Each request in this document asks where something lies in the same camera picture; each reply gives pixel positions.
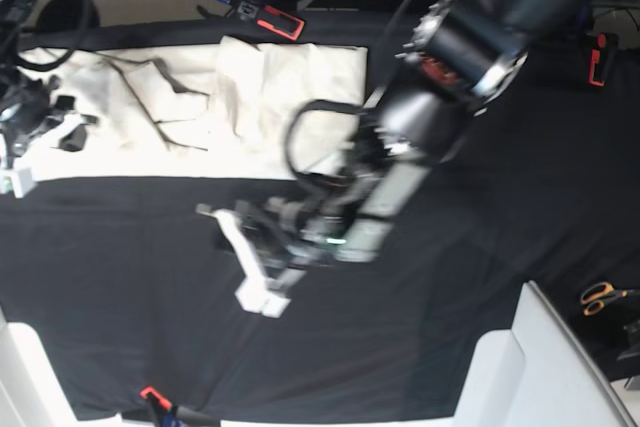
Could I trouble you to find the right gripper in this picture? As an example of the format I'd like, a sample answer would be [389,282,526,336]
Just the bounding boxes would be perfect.
[1,76,98,198]

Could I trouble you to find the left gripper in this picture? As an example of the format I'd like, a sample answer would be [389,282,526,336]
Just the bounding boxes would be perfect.
[196,198,346,318]

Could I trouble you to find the white T-shirt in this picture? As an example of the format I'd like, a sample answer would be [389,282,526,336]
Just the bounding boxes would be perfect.
[24,37,367,181]

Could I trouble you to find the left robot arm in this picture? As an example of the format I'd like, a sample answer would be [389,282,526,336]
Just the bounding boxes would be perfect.
[197,0,589,318]

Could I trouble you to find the black table cloth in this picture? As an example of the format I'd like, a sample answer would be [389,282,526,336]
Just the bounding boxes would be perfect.
[1,37,639,424]

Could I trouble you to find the blue orange clamp bottom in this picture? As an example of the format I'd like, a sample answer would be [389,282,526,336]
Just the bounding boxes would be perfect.
[139,386,221,427]

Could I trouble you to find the blue orange clamp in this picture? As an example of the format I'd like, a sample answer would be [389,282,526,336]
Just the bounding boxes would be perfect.
[214,0,305,41]
[577,6,620,88]
[139,386,221,427]

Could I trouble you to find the blue orange clamp top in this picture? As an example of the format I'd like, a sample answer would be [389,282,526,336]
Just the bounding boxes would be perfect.
[214,0,305,41]

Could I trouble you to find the white plastic bin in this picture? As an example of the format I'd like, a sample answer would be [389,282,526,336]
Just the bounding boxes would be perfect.
[452,281,638,427]

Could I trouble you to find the blue orange clamp right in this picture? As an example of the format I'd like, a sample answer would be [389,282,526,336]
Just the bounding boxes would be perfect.
[577,6,620,88]

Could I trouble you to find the orange handled scissors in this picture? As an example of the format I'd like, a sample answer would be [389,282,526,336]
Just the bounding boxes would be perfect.
[580,282,639,317]

